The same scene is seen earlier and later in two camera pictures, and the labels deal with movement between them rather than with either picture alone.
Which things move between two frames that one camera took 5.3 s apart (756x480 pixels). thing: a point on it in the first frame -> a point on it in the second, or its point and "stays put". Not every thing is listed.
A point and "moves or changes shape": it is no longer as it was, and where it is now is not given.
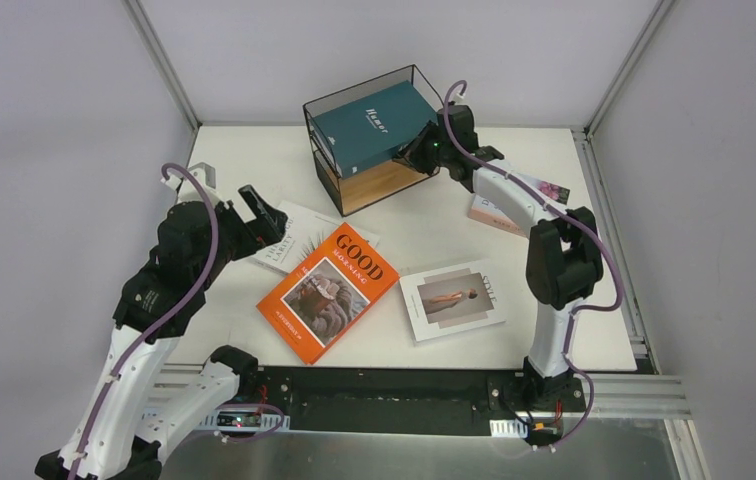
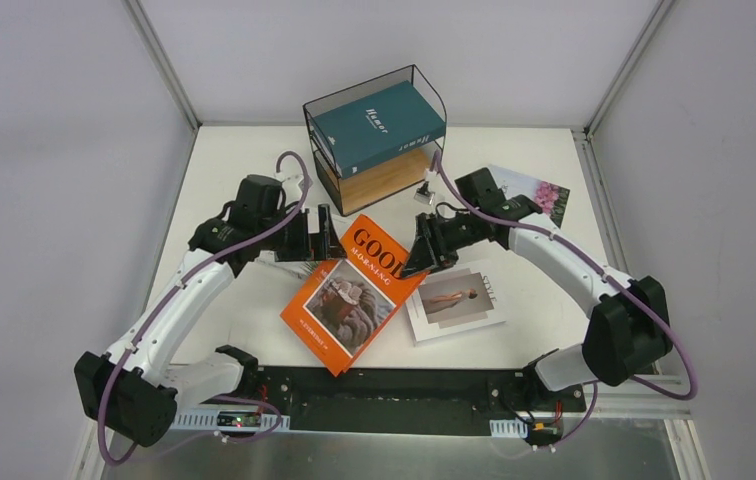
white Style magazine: [452, 300] stays put
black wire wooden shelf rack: [371, 185] stays put
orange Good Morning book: [327, 293] moves or changes shape
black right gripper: [426, 148] -> [436, 240]
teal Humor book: [371, 129] stays put
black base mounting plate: [409, 399] stays put
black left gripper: [245, 225] -> [299, 235]
